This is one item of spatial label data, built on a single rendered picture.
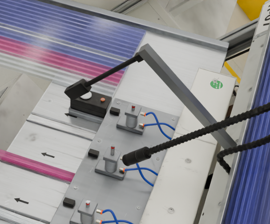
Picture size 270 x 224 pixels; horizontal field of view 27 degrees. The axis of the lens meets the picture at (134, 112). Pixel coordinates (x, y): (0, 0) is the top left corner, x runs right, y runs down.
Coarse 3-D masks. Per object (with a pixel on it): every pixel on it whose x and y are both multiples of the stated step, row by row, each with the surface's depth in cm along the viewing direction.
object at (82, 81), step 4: (80, 80) 91; (84, 80) 91; (72, 84) 93; (76, 84) 91; (80, 84) 90; (84, 84) 91; (68, 88) 93; (72, 88) 92; (76, 88) 91; (80, 88) 91; (84, 88) 91; (88, 88) 91; (64, 92) 93; (68, 92) 93; (72, 92) 92; (76, 92) 92; (80, 92) 92; (84, 92) 91; (68, 96) 93; (72, 96) 93; (76, 96) 93; (80, 96) 92
